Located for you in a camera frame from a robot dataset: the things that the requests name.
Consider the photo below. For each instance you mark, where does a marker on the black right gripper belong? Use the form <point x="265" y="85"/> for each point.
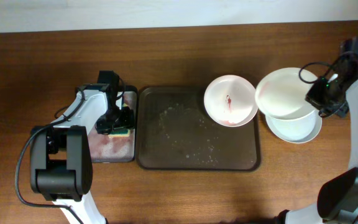
<point x="311" y="98"/>

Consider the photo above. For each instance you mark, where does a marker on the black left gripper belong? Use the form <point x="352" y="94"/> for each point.
<point x="128" y="121"/>

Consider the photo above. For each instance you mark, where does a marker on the green and yellow sponge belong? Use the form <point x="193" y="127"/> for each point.
<point x="123" y="124"/>

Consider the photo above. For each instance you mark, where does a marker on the cream plate with red stain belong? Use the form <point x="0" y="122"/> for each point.
<point x="281" y="94"/>

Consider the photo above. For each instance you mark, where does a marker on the pink stained white plate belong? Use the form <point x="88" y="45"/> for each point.
<point x="229" y="100"/>

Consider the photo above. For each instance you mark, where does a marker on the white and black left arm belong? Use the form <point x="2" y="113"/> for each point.
<point x="61" y="169"/>

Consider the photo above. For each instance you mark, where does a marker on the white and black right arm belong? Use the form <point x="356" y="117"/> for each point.
<point x="337" y="199"/>

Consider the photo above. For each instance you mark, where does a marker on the large brown serving tray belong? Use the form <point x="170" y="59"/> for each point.
<point x="174" y="132"/>

